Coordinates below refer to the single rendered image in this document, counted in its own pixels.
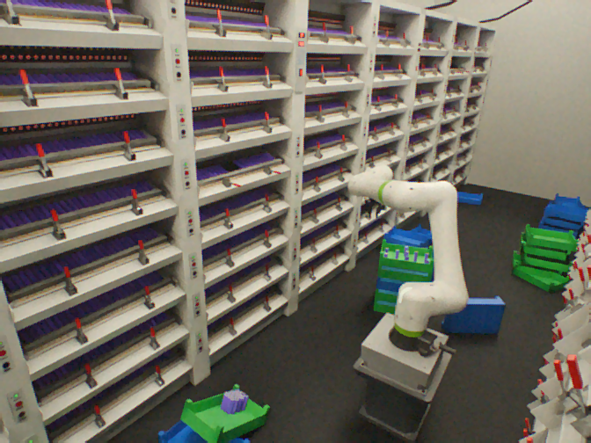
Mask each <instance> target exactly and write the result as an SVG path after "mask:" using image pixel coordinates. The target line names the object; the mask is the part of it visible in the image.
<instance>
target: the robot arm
mask: <svg viewBox="0 0 591 443"><path fill-rule="evenodd" d="M392 177H393V174H392V170H391V169H390V167H388V166H387V165H383V164H380V165H377V166H376V167H374V168H372V169H371V170H369V171H365V172H363V173H360V174H357V175H354V176H352V177H351V178H350V179H349V181H348V190H349V192H350V193H351V194H353V195H355V196H362V197H368V198H364V202H365V210H366V211H368V215H369V218H370V217H371V213H372V207H373V206H374V205H375V204H376V203H377V204H378V208H377V209H376V218H377V216H378V214H380V213H381V210H384V209H385V207H389V208H391V209H394V210H396V211H398V212H402V213H408V212H413V211H419V210H425V211H427V212H428V216H429V221H430V227H431V232H432V239H433V248H434V281H433V282H407V283H405V284H403V285H402V286H401V287H400V288H399V291H398V299H397V305H396V310H395V315H394V326H393V328H392V329H390V332H389V340H390V341H391V343H392V344H393V345H394V346H396V347H397V348H399V349H401V350H403V351H407V352H419V354H420V355H421V356H423V357H426V356H428V354H430V353H431V352H435V351H436V350H437V351H438V350H439V349H441V350H443V351H444V352H447V353H449V354H452V355H454V356H455V354H456V350H454V349H452V348H450V347H448V346H446V345H443V344H442V343H441V340H440V339H439V340H438V339H437V336H438V335H436V334H434V333H432V332H430V331H428V330H426V328H427V324H428V319H429V317H430V316H439V315H446V314H453V313H457V312H460V311H462V310H463V309H464V308H465V307H466V305H467V303H468V300H469V296H468V292H467V289H466V285H465V281H464V277H463V269H462V265H461V259H460V253H459V246H458V236H457V219H456V208H457V192H456V188H455V187H454V186H453V185H452V184H450V183H448V182H445V181H437V182H429V183H414V182H405V181H397V180H392ZM369 200H370V201H371V202H370V204H369V206H368V201H369ZM381 204H383V205H382V207H381Z"/></svg>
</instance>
